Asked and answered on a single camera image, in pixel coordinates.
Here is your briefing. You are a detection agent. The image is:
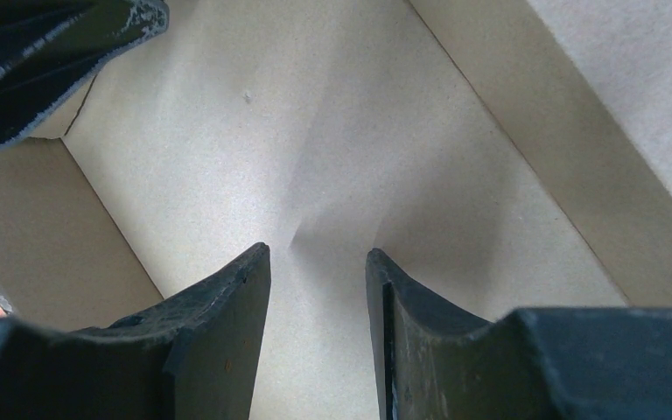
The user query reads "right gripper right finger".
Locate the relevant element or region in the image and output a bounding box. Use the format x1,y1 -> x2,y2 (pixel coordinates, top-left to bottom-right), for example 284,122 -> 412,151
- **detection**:
366,248 -> 672,419

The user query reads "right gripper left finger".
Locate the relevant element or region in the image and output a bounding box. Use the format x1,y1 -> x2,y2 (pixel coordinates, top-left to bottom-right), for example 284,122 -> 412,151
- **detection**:
0,243 -> 271,419

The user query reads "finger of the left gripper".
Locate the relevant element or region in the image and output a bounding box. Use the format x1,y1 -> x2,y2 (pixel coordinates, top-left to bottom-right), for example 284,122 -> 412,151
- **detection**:
0,0 -> 170,149

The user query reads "cardboard box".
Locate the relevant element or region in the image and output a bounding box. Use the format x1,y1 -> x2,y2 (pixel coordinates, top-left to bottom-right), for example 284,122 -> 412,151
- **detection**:
0,1 -> 672,419

